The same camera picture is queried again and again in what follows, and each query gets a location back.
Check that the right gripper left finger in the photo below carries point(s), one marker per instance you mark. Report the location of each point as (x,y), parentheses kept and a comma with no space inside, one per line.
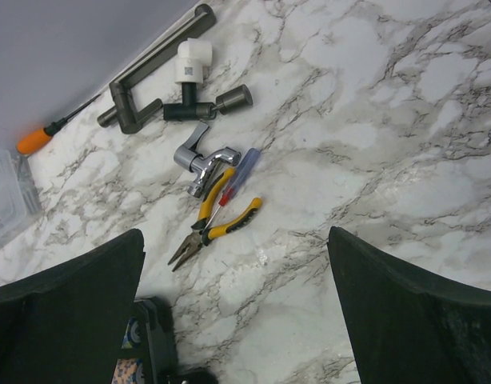
(66,324)

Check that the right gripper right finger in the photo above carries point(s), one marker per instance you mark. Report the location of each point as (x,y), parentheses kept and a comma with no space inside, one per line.
(407,324)

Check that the black foam-lined poker case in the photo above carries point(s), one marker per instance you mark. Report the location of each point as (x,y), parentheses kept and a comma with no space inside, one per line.
(158,350)

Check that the peach blue poker chip stack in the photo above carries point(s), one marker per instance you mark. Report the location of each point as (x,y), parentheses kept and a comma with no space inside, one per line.
(128,371)

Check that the green chip stack in case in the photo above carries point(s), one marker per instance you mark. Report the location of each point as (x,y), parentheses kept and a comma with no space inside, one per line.
(131,339)

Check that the clear plastic organizer box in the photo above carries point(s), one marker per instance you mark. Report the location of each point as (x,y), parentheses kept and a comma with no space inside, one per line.
(19,201)

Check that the chrome metal fitting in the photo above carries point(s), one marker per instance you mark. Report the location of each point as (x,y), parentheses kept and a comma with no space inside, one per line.
(188,157)

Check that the orange handled screwdriver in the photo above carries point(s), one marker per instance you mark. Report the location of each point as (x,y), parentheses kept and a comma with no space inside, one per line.
(36,140)

